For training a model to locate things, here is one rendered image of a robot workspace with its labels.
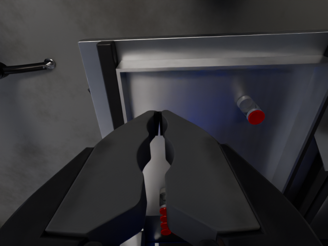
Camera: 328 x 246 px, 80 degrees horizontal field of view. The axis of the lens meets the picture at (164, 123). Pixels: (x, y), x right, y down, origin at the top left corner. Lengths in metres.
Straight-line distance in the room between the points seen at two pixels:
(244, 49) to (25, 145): 1.67
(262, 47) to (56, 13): 1.10
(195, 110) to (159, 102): 0.06
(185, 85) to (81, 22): 0.99
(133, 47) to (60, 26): 1.02
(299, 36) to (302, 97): 0.09
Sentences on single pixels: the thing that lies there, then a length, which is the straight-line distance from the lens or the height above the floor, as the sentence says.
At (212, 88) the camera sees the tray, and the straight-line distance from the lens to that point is 0.29.
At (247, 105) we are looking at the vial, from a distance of 0.28.
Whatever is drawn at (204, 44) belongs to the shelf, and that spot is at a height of 0.88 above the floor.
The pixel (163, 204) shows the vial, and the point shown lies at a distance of 0.39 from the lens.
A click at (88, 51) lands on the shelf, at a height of 0.88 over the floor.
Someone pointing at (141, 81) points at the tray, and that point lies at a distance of 0.28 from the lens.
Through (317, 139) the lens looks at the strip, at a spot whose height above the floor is 0.90.
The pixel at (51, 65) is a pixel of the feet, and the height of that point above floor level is 0.01.
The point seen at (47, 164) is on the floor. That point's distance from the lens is 1.84.
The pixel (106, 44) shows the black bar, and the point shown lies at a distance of 0.26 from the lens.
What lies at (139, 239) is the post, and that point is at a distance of 0.50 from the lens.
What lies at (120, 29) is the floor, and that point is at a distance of 1.17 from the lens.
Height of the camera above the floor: 1.14
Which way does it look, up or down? 58 degrees down
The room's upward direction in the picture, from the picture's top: 180 degrees clockwise
